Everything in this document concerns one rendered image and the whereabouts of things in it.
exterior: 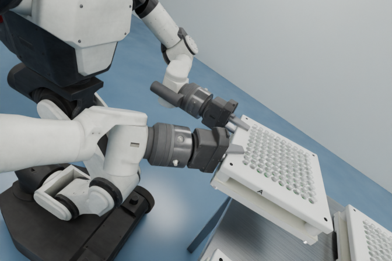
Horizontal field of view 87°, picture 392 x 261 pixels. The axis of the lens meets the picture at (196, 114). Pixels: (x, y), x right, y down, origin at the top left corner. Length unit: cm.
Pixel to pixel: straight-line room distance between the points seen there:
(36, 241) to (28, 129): 100
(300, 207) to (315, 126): 300
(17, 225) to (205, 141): 108
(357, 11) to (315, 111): 129
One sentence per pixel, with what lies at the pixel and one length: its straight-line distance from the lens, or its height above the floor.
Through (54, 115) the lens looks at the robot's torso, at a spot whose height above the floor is 85.
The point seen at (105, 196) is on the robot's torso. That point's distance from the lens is 85.
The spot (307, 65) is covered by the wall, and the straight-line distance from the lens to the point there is 332.
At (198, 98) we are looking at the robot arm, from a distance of 57.
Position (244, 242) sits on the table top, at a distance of 61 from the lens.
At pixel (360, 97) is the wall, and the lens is 332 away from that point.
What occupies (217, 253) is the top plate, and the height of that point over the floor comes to 94.
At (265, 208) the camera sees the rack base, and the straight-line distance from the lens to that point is 50.
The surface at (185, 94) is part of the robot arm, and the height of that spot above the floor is 106.
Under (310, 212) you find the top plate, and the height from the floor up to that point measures 105.
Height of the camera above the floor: 135
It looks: 33 degrees down
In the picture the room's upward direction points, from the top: 25 degrees clockwise
